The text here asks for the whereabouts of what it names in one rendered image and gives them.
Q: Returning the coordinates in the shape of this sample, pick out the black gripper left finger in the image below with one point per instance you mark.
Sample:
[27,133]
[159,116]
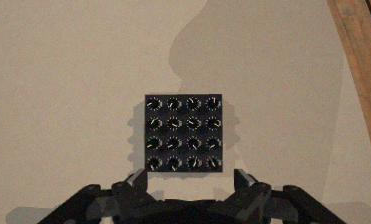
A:
[99,203]

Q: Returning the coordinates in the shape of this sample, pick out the black knob box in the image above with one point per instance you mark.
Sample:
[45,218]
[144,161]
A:
[183,122]

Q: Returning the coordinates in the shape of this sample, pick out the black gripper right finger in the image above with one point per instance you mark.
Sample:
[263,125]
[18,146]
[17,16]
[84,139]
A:
[293,205]

